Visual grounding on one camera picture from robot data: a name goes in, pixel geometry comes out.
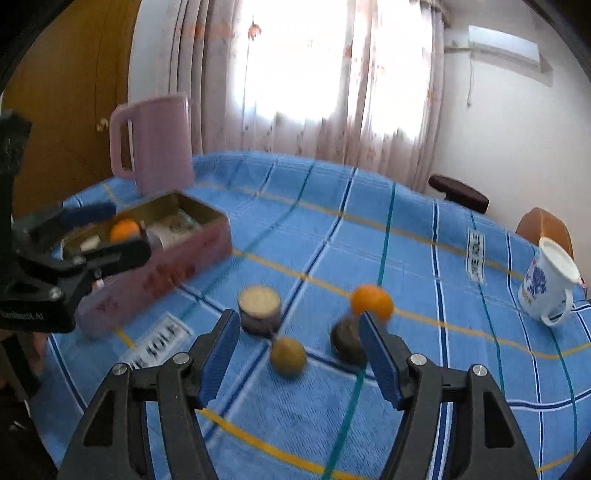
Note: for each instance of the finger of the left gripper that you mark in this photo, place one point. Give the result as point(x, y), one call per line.
point(59, 220)
point(114, 258)

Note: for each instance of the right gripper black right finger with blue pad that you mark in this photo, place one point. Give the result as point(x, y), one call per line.
point(458, 421)

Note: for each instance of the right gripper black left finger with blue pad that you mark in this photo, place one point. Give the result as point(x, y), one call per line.
point(140, 416)

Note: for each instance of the orange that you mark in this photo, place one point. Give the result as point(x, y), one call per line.
point(124, 230)
point(372, 298)

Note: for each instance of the half cut dark fruit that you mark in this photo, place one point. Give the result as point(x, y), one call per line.
point(90, 243)

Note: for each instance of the pink metal tin box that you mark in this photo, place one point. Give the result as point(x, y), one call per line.
point(116, 299)

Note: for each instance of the dark passion fruit back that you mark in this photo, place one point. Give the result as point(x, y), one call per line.
point(346, 341)

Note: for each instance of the cut brown fruit stump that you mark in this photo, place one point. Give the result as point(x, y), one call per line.
point(260, 310)

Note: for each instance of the small yellow-green fruit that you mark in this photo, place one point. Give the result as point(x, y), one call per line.
point(288, 357)

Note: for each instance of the paper card in tin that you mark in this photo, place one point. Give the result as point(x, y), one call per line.
point(171, 229)

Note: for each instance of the pink electric kettle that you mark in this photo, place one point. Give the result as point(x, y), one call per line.
point(161, 153)

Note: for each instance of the brown wooden door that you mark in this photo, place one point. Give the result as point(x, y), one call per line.
point(67, 84)

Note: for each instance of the white blue floral mug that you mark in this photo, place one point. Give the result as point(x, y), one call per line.
point(546, 292)

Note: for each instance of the blue plaid tablecloth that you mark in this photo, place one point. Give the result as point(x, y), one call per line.
point(314, 232)

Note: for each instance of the orange wooden chair back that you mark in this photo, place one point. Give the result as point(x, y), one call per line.
point(538, 223)

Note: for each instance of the dark round stool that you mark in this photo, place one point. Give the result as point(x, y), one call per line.
point(460, 193)

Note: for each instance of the floral sheer curtain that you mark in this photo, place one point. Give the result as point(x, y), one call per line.
point(355, 83)

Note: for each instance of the white air conditioner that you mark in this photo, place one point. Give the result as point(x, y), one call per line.
point(500, 43)

